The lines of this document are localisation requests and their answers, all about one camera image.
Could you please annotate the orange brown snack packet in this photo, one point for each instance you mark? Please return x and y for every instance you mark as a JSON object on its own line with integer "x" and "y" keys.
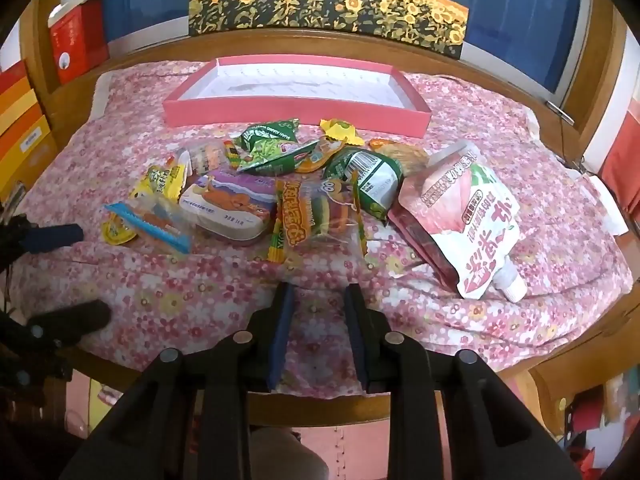
{"x": 400, "y": 156}

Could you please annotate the clear gummy candy packet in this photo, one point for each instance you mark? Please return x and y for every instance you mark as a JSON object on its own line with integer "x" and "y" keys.
{"x": 315, "y": 215}

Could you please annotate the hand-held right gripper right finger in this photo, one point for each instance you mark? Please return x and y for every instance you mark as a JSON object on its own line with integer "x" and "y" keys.
{"x": 357, "y": 335}

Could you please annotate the sunflower field painting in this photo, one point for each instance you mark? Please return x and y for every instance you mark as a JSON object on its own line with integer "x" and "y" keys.
{"x": 325, "y": 5}

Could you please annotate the red box with white lid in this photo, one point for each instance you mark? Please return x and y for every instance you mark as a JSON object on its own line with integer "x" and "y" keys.
{"x": 75, "y": 45}

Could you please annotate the pink floral blanket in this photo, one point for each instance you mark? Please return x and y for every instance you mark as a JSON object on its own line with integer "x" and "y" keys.
{"x": 175, "y": 300}

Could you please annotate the clear blue-edged snack packet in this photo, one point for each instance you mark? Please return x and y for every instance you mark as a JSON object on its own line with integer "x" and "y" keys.
{"x": 150, "y": 222}

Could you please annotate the pink white drink pouch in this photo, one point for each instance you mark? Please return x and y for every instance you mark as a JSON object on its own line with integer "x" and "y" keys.
{"x": 465, "y": 220}

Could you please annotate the yellow snack packet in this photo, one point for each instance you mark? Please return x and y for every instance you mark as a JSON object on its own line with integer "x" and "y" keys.
{"x": 340, "y": 130}
{"x": 160, "y": 180}
{"x": 116, "y": 232}

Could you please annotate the shallow pink box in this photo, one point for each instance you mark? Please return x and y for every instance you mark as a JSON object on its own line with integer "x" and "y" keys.
{"x": 300, "y": 110}

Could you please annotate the purple candy tin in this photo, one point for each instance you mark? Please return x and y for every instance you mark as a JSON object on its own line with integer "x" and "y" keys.
{"x": 230, "y": 205}

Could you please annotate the green white snack packet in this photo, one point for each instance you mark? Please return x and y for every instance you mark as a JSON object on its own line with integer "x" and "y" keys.
{"x": 365, "y": 180}

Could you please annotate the orange yellow striped box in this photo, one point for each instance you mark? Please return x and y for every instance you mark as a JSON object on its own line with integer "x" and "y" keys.
{"x": 22, "y": 120}

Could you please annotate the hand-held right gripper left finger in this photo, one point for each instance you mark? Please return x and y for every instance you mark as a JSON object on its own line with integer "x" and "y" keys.
{"x": 280, "y": 335}

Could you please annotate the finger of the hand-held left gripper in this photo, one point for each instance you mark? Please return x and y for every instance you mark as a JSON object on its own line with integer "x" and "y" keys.
{"x": 75, "y": 321}
{"x": 55, "y": 238}

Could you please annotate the clear biscuit packet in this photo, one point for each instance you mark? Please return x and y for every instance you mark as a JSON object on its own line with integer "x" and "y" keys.
{"x": 205, "y": 155}

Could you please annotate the person's leg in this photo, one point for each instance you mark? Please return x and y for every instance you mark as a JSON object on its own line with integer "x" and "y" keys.
{"x": 290, "y": 460}

